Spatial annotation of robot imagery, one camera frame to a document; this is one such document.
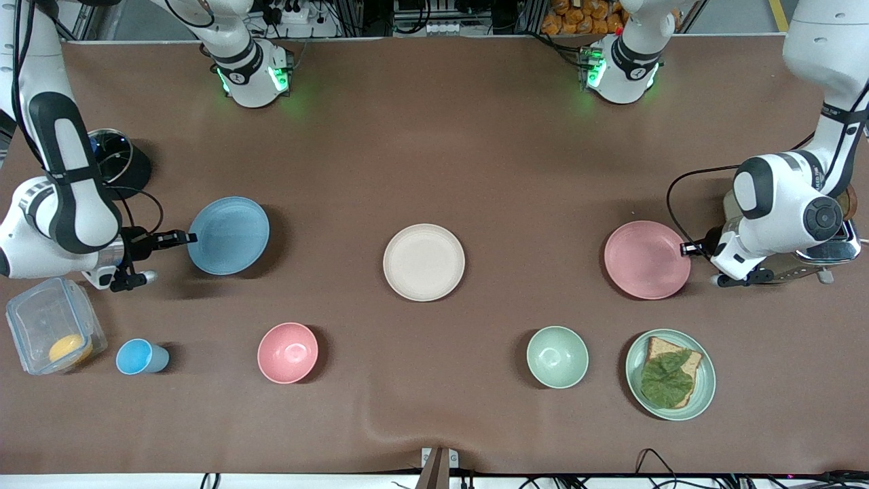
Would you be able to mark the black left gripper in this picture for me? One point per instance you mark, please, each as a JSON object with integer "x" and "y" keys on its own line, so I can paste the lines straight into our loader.
{"x": 711, "y": 242}

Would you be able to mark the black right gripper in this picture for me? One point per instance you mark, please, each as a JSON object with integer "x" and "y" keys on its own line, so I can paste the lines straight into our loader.
{"x": 140, "y": 244}

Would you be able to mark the pink plate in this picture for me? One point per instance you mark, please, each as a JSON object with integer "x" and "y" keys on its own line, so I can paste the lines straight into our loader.
{"x": 645, "y": 259}

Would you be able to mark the blue plate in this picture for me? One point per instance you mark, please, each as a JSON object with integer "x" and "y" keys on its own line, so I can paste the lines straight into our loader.
{"x": 229, "y": 236}

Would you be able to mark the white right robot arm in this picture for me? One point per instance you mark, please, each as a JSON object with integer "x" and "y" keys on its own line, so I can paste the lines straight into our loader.
{"x": 68, "y": 204}

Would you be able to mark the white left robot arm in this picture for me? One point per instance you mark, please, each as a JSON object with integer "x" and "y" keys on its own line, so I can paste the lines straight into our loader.
{"x": 781, "y": 204}

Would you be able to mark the brown bread slice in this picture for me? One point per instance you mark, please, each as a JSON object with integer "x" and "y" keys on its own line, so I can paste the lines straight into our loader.
{"x": 662, "y": 346}

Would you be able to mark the glass lid with blue knob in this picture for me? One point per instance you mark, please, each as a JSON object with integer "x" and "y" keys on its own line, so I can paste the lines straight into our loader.
{"x": 112, "y": 153}

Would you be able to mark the blue cup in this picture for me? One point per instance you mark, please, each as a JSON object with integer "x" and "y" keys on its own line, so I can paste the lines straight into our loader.
{"x": 139, "y": 356}

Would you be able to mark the green plate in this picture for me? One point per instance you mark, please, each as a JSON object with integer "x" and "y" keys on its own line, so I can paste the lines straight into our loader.
{"x": 706, "y": 380}

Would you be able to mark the green lettuce leaf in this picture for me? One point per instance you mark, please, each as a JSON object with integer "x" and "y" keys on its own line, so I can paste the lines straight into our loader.
{"x": 665, "y": 384}

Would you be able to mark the beige chrome toaster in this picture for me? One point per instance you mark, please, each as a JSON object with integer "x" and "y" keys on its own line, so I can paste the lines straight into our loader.
{"x": 835, "y": 255}

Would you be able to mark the clear plastic container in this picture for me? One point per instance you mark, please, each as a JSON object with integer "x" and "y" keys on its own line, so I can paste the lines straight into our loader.
{"x": 47, "y": 319}

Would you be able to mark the orange round food piece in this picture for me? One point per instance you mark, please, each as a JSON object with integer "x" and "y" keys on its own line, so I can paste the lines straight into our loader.
{"x": 69, "y": 350}

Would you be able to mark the pink bowl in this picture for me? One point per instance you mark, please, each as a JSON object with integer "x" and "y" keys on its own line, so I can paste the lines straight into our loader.
{"x": 288, "y": 353}

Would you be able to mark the brown toast slice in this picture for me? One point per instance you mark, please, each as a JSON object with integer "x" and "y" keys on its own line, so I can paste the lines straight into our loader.
{"x": 850, "y": 202}

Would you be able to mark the green bowl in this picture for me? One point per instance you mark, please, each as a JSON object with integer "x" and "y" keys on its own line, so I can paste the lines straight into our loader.
{"x": 557, "y": 357}

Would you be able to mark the brown table cover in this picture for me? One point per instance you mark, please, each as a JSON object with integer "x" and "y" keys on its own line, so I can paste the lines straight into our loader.
{"x": 475, "y": 136}

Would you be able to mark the beige plate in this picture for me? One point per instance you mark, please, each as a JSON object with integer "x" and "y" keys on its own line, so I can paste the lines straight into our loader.
{"x": 423, "y": 262}

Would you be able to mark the white power strip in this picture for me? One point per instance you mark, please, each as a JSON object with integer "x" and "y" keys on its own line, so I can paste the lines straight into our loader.
{"x": 288, "y": 12}

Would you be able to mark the bag of orange snacks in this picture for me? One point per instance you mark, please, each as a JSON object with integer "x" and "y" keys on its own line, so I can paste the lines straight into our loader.
{"x": 584, "y": 17}

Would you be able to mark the metal table clamp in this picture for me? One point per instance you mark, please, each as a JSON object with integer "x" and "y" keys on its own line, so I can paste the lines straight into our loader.
{"x": 439, "y": 465}

